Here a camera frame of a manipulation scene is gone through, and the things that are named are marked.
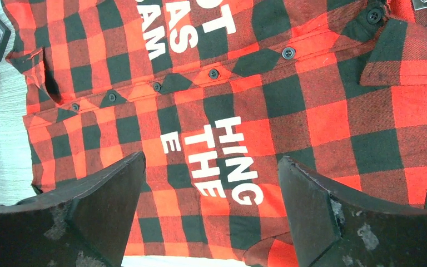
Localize red black plaid shirt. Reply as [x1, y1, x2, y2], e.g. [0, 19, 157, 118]
[2, 1, 427, 266]

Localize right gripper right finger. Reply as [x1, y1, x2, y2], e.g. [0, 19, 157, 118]
[278, 156, 427, 266]

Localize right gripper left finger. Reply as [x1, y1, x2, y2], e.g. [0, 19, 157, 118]
[0, 152, 146, 266]

